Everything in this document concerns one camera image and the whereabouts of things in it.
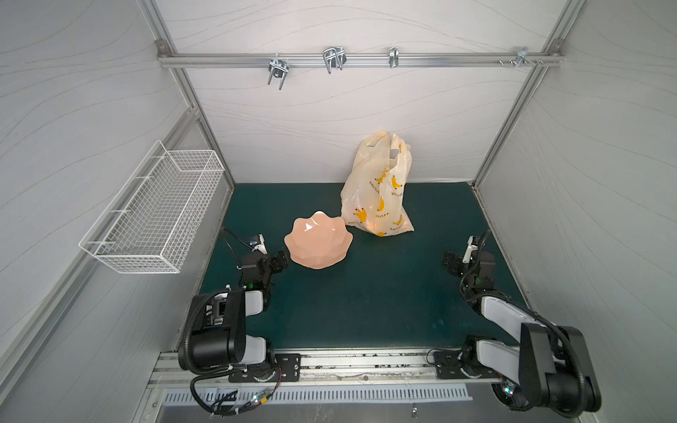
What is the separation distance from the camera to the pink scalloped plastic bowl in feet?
3.16

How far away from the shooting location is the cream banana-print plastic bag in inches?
37.0

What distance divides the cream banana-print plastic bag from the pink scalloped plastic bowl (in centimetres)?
5

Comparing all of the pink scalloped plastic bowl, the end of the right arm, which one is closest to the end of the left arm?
the pink scalloped plastic bowl

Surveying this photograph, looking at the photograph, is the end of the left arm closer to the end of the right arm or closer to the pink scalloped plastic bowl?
the pink scalloped plastic bowl
